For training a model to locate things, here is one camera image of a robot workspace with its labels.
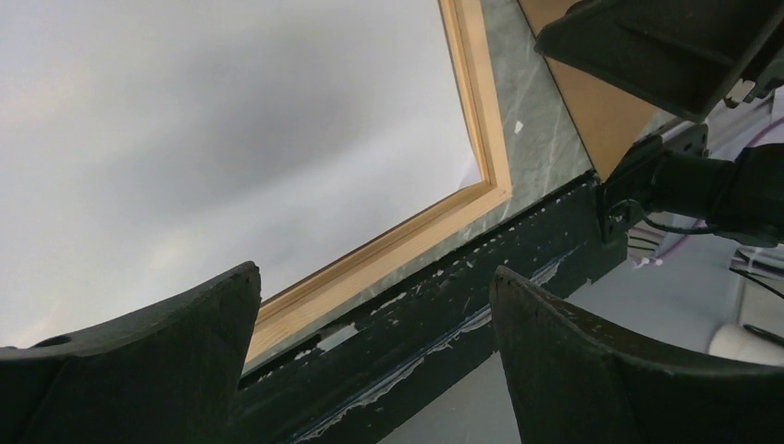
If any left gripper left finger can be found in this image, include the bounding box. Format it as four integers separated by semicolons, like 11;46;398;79
1;262;261;443

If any white cylinder roll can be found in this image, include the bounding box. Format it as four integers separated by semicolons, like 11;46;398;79
708;325;783;367

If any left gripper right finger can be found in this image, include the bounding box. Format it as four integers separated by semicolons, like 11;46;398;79
489;266;783;443

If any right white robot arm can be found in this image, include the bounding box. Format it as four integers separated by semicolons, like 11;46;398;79
536;1;783;248

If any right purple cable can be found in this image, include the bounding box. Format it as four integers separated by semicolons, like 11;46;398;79
631;116;784;271

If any wooden picture frame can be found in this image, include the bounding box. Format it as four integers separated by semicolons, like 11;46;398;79
245;1;512;366

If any brown backing board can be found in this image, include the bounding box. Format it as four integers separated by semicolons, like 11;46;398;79
517;0;659;182

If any glossy photo board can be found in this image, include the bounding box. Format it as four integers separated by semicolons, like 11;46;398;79
1;1;480;347

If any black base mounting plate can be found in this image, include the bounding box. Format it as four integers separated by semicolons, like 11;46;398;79
227;174;627;443

